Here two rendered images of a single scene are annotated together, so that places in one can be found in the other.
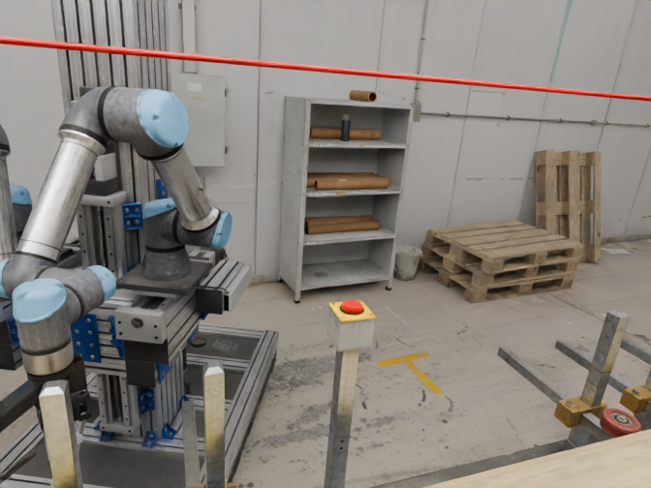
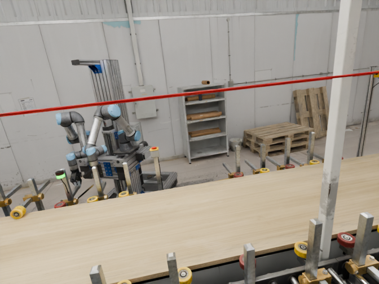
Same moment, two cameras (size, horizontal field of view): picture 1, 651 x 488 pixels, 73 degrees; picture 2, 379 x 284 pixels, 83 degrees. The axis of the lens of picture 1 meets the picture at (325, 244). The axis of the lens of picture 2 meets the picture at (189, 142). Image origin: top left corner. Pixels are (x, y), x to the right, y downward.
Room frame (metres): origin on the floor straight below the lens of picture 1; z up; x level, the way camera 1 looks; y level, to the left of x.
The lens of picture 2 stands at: (-0.87, -0.73, 1.80)
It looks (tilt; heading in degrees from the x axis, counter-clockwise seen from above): 18 degrees down; 12
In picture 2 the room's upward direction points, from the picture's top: 6 degrees counter-clockwise
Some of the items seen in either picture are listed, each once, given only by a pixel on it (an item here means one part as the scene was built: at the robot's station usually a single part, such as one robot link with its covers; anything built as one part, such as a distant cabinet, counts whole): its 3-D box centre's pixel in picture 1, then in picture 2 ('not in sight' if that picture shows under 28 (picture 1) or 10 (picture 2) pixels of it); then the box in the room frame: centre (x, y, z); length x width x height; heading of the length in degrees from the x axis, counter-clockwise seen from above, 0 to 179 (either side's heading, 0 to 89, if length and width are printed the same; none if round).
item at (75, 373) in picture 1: (58, 391); (96, 171); (0.67, 0.47, 1.06); 0.09 x 0.08 x 0.12; 130
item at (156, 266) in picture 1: (166, 257); (125, 145); (1.28, 0.49, 1.09); 0.15 x 0.15 x 0.10
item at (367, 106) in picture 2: not in sight; (368, 120); (1.44, -2.00, 1.20); 0.15 x 0.12 x 1.00; 110
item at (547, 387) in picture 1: (552, 391); (230, 172); (1.09, -0.69, 0.84); 0.43 x 0.03 x 0.04; 20
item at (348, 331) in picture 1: (350, 326); (154, 152); (0.76, -0.06, 1.18); 0.07 x 0.07 x 0.08; 20
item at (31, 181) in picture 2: not in sight; (39, 204); (0.41, 0.89, 0.88); 0.03 x 0.03 x 0.48; 20
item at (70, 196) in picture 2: not in sight; (69, 194); (0.50, 0.65, 0.92); 0.03 x 0.03 x 0.48; 20
